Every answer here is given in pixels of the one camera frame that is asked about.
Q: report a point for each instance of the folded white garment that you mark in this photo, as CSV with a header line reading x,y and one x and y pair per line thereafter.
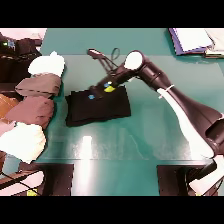
x,y
193,38

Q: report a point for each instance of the pink garment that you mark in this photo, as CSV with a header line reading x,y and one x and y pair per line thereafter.
x,y
6,127

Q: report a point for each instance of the grey-brown garment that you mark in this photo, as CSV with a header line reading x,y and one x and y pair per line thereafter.
x,y
41,85

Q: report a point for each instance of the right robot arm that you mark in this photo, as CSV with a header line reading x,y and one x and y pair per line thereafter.
x,y
186,106

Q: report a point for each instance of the beige garment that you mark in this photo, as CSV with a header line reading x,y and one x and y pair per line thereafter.
x,y
216,41

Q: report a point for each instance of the black garment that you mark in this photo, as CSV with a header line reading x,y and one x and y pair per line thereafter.
x,y
100,110

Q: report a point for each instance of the red-brown garment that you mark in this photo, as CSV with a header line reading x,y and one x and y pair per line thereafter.
x,y
33,111

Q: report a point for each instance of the purple garment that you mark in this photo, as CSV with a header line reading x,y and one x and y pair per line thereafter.
x,y
176,46

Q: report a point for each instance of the orange-brown garment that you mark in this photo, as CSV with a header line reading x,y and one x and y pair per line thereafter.
x,y
6,105

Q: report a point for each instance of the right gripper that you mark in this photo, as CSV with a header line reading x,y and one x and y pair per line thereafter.
x,y
111,83

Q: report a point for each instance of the small white garment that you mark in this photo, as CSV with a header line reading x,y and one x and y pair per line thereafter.
x,y
46,65

